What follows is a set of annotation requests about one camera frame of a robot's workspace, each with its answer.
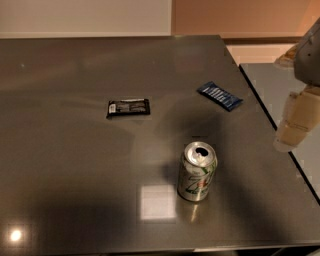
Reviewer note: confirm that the silver 7up can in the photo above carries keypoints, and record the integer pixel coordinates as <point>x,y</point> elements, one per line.
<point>197,167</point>

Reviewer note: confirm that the blue snack bar wrapper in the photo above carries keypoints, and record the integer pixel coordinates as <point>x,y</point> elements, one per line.
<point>220,96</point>

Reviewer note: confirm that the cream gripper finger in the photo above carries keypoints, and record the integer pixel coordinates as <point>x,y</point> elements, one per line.
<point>300,115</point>

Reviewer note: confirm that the grey side table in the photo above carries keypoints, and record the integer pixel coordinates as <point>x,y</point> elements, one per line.
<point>276,88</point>

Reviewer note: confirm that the black rxbar chocolate wrapper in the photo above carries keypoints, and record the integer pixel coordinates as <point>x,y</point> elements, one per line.
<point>128,107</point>

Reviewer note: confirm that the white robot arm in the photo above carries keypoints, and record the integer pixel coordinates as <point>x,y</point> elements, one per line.
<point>306,61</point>

